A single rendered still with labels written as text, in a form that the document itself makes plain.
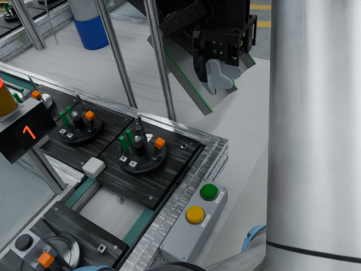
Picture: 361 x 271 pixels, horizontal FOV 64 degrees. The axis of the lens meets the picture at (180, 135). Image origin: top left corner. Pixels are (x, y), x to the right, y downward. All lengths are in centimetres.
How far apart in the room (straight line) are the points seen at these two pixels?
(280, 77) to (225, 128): 86
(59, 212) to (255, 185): 53
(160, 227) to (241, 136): 44
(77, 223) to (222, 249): 36
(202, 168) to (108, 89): 67
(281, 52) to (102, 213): 71
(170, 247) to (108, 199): 25
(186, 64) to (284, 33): 74
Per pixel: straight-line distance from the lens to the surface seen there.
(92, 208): 84
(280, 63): 17
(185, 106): 112
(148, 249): 69
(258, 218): 82
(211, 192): 72
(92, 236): 73
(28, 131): 66
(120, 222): 79
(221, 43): 48
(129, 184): 77
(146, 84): 127
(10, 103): 62
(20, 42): 188
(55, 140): 99
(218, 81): 53
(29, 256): 65
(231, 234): 79
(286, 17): 18
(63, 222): 78
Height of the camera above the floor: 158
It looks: 46 degrees down
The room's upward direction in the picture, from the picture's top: 10 degrees counter-clockwise
